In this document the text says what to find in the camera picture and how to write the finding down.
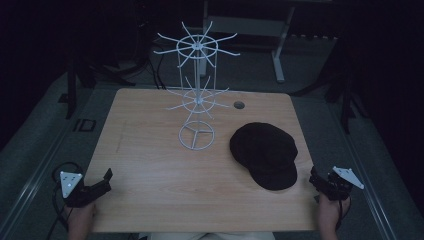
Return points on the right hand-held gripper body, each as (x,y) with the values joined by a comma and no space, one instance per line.
(340,185)

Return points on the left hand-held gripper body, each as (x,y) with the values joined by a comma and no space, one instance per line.
(77,192)

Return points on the black cap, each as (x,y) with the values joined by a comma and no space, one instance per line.
(263,150)

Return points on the person's left hand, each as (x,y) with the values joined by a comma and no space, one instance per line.
(81,213)

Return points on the person's right hand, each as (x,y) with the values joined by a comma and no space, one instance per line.
(333,208)

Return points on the black metal stand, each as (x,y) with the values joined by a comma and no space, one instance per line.
(345,93)
(71,90)

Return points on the person's light clothing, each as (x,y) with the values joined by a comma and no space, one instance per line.
(210,236)

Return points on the black rectangular floor bracket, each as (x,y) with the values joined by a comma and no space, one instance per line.
(84,125)

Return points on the white metal desk frame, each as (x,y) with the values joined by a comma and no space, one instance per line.
(278,50)

